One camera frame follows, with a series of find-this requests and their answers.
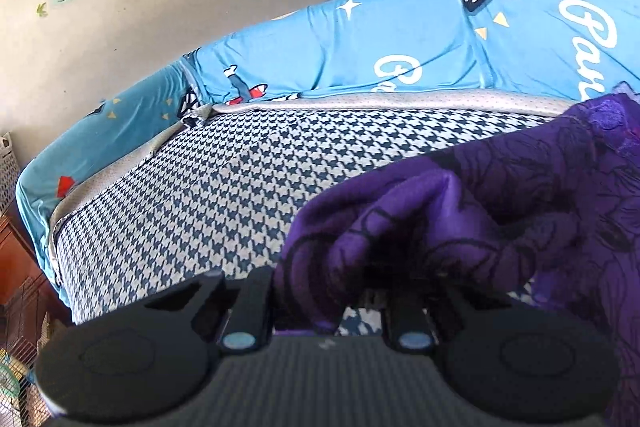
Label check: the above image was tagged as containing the purple floral garment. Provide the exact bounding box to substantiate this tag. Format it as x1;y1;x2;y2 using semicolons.
272;79;640;427

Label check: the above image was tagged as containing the houndstooth sofa seat cover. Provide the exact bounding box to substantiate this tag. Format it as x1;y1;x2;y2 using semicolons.
50;88;572;339

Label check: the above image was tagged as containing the white plastic basket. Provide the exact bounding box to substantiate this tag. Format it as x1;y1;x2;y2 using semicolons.
0;131;22;214

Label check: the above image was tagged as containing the blue printed sofa cover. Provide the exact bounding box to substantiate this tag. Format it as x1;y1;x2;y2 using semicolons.
15;0;640;289

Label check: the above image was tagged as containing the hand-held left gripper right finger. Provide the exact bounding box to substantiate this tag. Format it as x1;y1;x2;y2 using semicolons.
380;279;513;354

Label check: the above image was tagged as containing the wooden cabinet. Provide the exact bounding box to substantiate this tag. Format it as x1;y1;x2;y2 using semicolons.
0;211;67;309

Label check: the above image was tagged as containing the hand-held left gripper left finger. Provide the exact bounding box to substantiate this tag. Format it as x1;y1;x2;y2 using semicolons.
142;266;275;354

